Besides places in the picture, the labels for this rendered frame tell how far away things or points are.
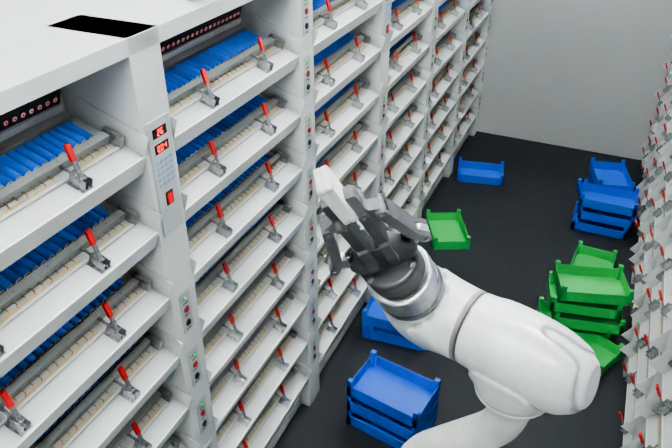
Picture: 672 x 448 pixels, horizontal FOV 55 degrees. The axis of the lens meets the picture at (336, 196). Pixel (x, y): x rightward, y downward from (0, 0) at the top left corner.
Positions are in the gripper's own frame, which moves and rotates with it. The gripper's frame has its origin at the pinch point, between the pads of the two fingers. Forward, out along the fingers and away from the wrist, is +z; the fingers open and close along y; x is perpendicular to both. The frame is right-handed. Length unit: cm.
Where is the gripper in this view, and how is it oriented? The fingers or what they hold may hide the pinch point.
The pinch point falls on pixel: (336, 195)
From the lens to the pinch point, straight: 64.3
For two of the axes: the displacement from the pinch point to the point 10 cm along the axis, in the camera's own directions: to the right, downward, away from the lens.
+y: 9.1, -3.6, -2.2
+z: -3.8, -4.7, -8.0
